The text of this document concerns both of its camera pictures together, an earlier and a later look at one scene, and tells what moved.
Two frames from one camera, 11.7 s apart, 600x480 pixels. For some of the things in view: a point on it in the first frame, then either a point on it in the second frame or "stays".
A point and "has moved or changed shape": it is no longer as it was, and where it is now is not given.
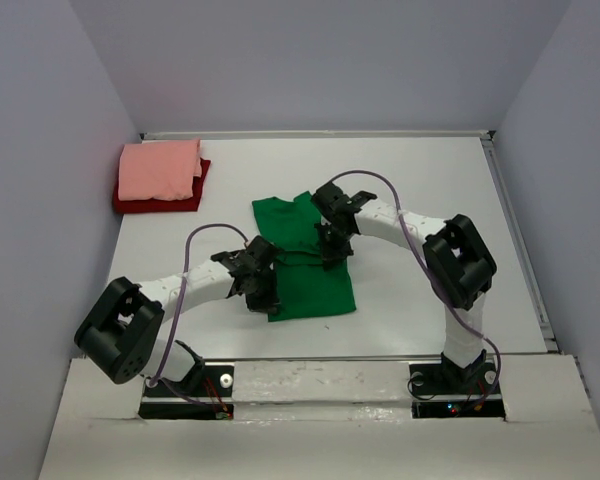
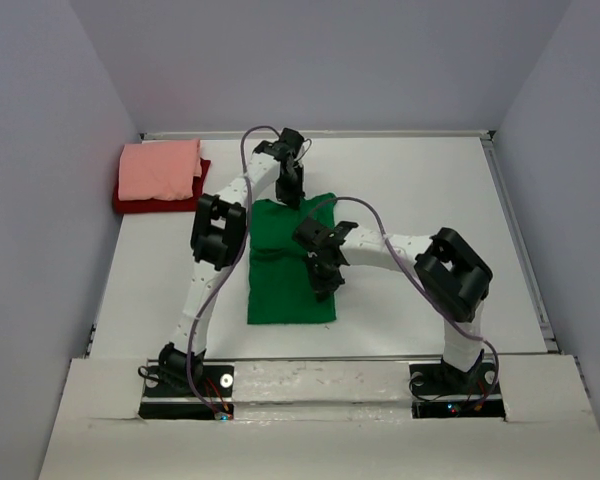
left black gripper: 268,303 to 292,198
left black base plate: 208,395 stays
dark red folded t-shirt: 156,206 stays
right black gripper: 331,257 to 323,288
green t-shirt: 305,287 has moved or changed shape
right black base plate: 439,393 stays
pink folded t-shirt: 158,170 stays
